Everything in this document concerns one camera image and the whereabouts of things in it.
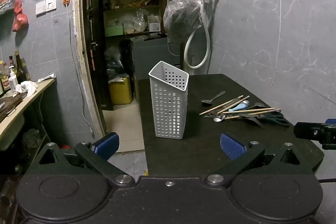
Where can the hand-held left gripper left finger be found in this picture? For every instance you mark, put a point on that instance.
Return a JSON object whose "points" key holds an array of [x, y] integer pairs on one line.
{"points": [[107, 145]]}

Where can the wooden cutting board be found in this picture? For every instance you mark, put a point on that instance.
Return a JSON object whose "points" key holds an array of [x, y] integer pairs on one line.
{"points": [[10, 104]]}

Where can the dark glass bottle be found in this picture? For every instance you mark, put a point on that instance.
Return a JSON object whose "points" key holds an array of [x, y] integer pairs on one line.
{"points": [[19, 69]]}

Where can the clear bag of food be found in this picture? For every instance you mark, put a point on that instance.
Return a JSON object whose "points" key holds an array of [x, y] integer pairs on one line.
{"points": [[140, 22]]}

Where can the yellow plastic container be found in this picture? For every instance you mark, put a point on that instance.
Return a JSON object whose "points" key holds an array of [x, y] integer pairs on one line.
{"points": [[120, 90]]}

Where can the black plastic bag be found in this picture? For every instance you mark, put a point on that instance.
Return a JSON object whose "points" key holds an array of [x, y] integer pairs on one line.
{"points": [[113, 60]]}

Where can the grey metal cabinet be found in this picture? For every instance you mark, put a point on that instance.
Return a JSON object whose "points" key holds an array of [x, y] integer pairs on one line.
{"points": [[149, 56]]}

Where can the dark wooden door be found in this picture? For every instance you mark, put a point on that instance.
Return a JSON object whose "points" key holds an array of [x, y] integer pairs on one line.
{"points": [[97, 16]]}

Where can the white pump bottle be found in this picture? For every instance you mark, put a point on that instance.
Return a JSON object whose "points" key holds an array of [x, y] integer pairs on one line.
{"points": [[13, 81]]}

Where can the white wall switch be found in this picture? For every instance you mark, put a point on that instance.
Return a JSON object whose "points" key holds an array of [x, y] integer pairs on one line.
{"points": [[40, 7]]}

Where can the sauce bottle with label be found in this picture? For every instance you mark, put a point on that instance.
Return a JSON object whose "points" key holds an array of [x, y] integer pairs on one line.
{"points": [[4, 78]]}

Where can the white tube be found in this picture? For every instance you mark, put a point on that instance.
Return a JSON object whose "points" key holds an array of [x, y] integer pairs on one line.
{"points": [[46, 78]]}

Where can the red plastic bag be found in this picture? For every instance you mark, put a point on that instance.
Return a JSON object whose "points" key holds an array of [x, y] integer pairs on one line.
{"points": [[20, 20]]}

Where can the white wall socket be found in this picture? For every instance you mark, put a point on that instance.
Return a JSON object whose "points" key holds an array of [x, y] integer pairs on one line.
{"points": [[51, 4]]}

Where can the white cloth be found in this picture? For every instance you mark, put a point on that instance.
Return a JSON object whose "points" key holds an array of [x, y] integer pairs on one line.
{"points": [[26, 87]]}

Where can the beige door frame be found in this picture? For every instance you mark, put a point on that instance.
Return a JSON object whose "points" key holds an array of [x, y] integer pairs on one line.
{"points": [[77, 29]]}

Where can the green box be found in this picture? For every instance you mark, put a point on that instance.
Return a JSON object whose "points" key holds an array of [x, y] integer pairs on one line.
{"points": [[114, 30]]}

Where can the plastic bag with dark contents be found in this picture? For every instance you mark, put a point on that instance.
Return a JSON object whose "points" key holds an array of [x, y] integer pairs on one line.
{"points": [[181, 16]]}

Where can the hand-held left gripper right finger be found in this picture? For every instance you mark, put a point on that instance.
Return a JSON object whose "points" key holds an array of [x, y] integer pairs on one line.
{"points": [[232, 146]]}

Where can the white perforated plastic basket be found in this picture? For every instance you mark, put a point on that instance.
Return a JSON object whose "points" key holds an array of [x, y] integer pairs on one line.
{"points": [[168, 108]]}

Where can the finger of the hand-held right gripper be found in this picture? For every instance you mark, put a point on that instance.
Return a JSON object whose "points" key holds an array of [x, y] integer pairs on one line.
{"points": [[331, 121], [309, 130]]}

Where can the amber glass bottle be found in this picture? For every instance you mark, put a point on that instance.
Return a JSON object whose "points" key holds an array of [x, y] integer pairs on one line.
{"points": [[25, 71]]}

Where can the small white box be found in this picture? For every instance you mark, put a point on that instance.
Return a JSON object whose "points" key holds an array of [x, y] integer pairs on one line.
{"points": [[155, 26]]}

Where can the orange wall plug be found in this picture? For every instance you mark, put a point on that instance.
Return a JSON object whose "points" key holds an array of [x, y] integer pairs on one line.
{"points": [[66, 0]]}

